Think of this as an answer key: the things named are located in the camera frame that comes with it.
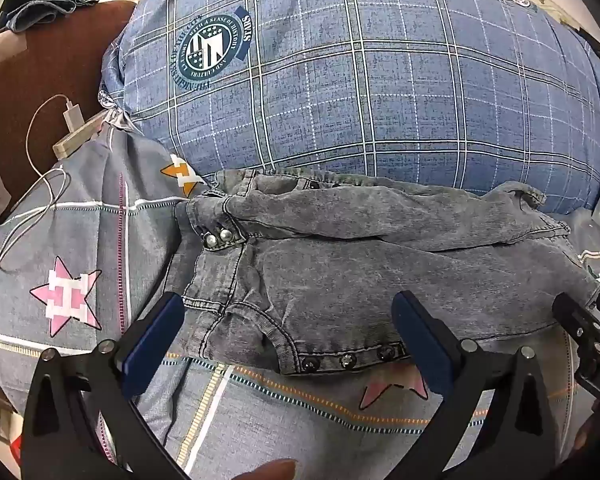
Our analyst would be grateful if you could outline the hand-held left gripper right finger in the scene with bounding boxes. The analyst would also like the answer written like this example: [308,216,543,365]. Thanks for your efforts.
[391,290,576,480]

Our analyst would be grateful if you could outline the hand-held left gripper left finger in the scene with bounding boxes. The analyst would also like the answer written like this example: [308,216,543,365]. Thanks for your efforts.
[21,291,191,480]

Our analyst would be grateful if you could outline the grey denim pants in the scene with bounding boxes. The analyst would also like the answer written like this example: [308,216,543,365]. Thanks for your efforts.
[172,169,600,376]

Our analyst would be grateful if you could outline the person's right hand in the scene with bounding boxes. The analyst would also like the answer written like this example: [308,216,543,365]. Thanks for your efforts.
[575,417,599,454]

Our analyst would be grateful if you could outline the person's left hand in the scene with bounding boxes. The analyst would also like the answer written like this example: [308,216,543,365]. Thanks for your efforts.
[232,459,298,480]

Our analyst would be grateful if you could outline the grey star-printed bed sheet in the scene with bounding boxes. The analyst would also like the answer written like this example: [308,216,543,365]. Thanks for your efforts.
[0,125,600,480]

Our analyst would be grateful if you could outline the beige power strip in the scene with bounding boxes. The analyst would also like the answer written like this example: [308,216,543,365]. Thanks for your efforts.
[52,115,106,161]

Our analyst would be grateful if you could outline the white charger adapter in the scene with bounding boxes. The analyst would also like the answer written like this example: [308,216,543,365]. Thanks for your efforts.
[62,101,86,136]

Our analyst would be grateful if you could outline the blue plaid pillow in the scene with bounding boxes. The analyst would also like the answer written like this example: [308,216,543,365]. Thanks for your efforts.
[97,0,600,211]

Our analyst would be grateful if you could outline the brown headboard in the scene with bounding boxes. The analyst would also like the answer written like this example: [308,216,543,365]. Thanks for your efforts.
[0,0,138,221]

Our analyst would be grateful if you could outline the dark denim cloth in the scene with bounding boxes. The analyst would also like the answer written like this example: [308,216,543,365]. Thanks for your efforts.
[0,0,103,36]

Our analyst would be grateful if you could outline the white charger cable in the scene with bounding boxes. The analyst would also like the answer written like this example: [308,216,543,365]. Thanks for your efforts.
[0,94,81,268]

